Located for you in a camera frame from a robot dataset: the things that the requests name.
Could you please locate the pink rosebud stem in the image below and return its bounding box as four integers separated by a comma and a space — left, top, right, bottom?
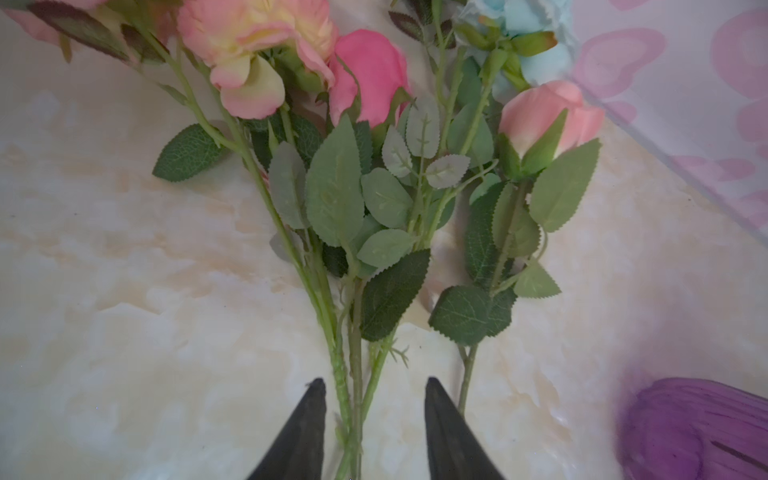
429, 81, 604, 413

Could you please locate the pale blue carnation stem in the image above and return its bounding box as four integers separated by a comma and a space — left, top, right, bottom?
382, 1, 574, 279

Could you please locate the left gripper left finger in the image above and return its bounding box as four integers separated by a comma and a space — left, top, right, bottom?
247, 378, 327, 480

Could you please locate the peach peony stem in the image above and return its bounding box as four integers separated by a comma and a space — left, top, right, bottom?
1, 1, 358, 479

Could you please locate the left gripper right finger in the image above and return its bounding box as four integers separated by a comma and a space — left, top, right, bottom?
424, 377, 504, 480

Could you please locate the purple blue glass vase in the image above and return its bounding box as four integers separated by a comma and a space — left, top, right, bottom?
618, 378, 767, 479

